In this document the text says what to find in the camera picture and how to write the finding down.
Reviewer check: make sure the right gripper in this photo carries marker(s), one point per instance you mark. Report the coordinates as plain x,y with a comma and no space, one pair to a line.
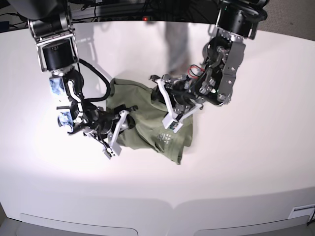
103,124

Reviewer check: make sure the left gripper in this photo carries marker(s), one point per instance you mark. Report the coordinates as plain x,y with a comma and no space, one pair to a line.
175,93

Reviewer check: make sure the green T-shirt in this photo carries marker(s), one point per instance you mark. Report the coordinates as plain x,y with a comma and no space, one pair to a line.
149,131

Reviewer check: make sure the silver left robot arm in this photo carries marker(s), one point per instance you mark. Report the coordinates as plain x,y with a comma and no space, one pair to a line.
214,79

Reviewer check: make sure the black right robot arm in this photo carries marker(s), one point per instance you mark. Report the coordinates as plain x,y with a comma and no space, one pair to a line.
50,23

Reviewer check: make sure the black power strip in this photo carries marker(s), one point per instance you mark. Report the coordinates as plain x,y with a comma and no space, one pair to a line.
126,18

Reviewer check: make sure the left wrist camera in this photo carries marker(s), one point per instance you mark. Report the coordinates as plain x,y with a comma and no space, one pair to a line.
172,124

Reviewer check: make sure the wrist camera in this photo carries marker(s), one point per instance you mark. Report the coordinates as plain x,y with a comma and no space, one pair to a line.
112,151
172,124

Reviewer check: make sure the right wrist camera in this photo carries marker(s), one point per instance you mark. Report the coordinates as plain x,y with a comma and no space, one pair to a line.
112,151

